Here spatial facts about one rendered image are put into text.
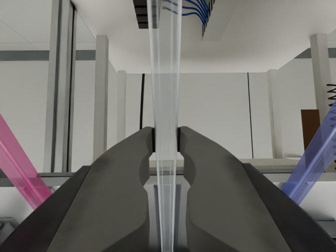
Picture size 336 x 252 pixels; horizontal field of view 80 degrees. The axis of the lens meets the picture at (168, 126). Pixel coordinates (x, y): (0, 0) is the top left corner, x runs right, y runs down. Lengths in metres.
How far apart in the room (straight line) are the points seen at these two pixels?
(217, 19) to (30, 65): 2.08
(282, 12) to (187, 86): 1.43
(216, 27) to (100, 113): 0.38
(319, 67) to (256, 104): 1.38
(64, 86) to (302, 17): 0.61
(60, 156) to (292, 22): 0.66
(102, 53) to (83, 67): 1.53
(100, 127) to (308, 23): 0.64
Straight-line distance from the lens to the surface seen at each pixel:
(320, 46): 0.78
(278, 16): 0.65
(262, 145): 2.07
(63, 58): 0.51
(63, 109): 0.48
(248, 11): 0.61
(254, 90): 2.12
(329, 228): 0.29
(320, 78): 0.75
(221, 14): 0.51
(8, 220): 0.27
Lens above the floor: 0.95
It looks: 6 degrees down
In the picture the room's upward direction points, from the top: 179 degrees clockwise
